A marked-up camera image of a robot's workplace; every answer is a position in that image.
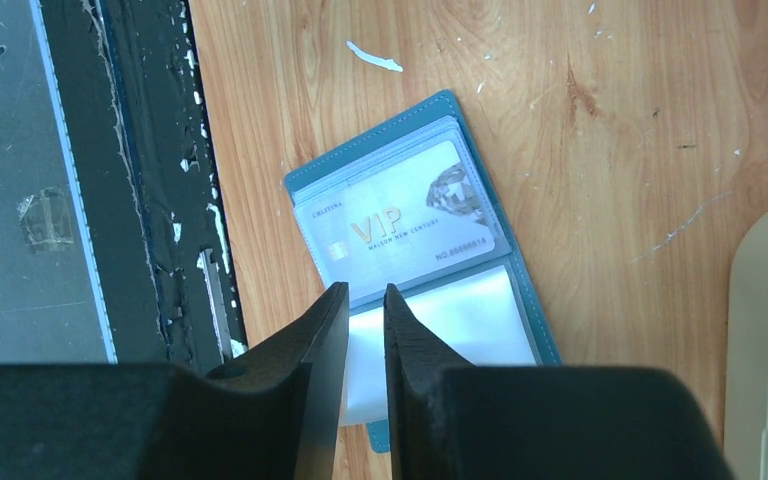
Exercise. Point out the credit card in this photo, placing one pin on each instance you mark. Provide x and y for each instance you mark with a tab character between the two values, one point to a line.
418	213

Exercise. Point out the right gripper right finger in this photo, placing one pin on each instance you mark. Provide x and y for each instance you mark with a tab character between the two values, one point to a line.
450	419

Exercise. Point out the beige oval card tray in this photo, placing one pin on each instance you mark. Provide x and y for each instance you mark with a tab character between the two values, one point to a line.
746	394

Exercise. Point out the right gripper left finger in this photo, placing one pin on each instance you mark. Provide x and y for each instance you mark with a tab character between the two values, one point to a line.
271	413

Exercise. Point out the blue leather card holder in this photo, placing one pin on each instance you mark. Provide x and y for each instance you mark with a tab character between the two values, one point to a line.
487	310

